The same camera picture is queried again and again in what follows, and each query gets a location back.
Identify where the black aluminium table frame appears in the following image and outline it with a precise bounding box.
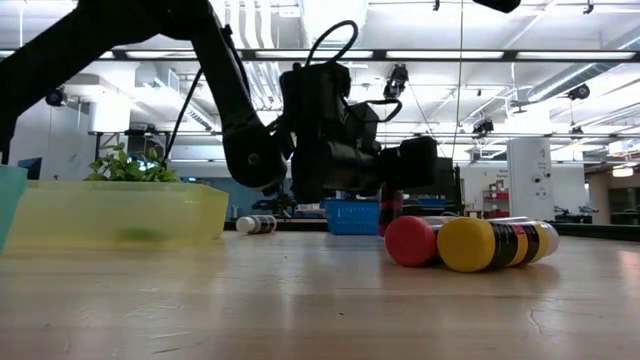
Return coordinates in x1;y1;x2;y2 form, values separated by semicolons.
223;218;640;242

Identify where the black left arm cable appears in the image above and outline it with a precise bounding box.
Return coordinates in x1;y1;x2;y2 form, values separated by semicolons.
163;67;205;162

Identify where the yellow translucent plastic bin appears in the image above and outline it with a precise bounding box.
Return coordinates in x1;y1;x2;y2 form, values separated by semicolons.
4;180;230;254

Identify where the white paint bottle black label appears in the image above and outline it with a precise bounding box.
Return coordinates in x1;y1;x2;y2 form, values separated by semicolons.
234;214;279;235

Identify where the black computer monitor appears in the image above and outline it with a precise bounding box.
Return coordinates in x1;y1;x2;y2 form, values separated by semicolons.
437;155;462;202

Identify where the small dark monitor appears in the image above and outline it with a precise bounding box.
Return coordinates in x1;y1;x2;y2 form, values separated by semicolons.
18;157;44;181

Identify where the black metal rig frame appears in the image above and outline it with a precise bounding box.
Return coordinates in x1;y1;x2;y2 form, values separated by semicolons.
93;128;172;164

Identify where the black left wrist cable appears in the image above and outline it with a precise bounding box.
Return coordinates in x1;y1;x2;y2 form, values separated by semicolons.
303;18;360;67

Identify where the green translucent plastic bin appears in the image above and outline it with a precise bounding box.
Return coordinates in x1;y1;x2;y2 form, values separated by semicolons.
0;164;29;254

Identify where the green leafy plant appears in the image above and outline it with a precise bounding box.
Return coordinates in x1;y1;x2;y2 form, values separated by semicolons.
85;142;179;184

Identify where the thin hanging cable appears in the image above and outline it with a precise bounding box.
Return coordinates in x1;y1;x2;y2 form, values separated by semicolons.
451;0;464;159

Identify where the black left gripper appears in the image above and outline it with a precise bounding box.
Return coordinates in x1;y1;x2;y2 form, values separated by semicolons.
279;62;440;204

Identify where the red tool cart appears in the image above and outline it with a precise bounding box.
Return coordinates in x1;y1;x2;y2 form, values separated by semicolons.
482;178;511;219

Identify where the red capped bottle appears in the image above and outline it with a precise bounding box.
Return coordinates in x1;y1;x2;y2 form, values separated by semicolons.
384;214;531;269

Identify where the yellow paint bottle white cap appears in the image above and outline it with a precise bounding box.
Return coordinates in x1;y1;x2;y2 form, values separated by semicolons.
436;217;561;274

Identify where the black desk equipment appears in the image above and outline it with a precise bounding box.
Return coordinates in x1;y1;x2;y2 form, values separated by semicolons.
252;193;297;217

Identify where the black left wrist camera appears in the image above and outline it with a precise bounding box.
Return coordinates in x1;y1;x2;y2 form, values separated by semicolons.
349;99;382;150

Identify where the white square column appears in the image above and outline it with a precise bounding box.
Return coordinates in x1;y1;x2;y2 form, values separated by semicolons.
506;137;556;221

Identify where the blue plastic basket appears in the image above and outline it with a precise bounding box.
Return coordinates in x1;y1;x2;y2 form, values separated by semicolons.
322;198;382;236

